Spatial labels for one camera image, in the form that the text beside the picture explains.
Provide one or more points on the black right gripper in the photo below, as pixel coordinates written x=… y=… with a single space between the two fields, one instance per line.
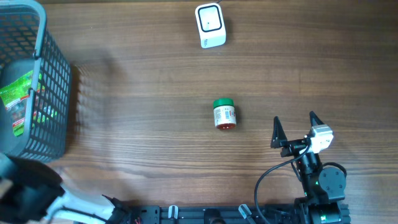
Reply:
x=280 y=138

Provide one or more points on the green lid spread jar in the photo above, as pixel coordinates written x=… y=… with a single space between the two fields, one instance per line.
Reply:
x=224 y=113

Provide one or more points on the green gummy candy bag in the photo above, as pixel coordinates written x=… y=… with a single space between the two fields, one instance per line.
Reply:
x=14 y=97

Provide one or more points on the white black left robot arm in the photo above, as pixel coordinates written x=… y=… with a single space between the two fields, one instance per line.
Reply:
x=32 y=191

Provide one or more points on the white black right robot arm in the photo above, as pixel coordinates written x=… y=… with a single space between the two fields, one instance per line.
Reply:
x=323 y=183

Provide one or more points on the white barcode scanner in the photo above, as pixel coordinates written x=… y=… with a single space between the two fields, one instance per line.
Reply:
x=210 y=23

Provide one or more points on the grey plastic mesh basket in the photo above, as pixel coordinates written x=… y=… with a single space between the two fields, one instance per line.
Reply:
x=27 y=44

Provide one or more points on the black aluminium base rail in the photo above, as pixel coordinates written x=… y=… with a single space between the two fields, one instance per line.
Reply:
x=274 y=213

